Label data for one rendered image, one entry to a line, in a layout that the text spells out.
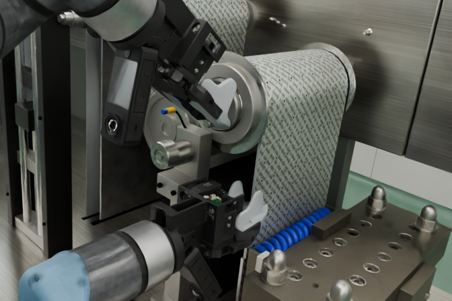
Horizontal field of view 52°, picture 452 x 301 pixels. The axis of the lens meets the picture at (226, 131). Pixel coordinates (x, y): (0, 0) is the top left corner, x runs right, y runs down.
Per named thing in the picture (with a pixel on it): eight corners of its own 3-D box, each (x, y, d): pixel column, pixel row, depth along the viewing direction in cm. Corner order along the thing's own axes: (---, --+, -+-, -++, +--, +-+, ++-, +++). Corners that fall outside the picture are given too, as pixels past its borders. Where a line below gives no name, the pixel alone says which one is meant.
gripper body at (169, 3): (231, 52, 57) (179, -18, 48) (195, 109, 55) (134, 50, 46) (188, 40, 62) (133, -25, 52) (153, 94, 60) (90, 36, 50)
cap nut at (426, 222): (411, 226, 83) (417, 204, 82) (418, 220, 86) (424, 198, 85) (432, 235, 81) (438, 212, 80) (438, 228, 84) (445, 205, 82)
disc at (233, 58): (185, 132, 74) (196, 40, 68) (187, 132, 74) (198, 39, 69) (257, 169, 65) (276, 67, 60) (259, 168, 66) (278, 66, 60)
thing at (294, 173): (243, 256, 72) (257, 145, 66) (321, 209, 89) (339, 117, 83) (245, 258, 71) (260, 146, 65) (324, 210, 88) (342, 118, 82)
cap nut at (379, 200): (362, 205, 89) (367, 184, 88) (370, 199, 92) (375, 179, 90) (380, 213, 87) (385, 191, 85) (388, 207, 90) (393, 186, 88)
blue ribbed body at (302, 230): (247, 263, 72) (249, 243, 71) (319, 218, 87) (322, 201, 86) (264, 273, 70) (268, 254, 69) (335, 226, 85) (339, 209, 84)
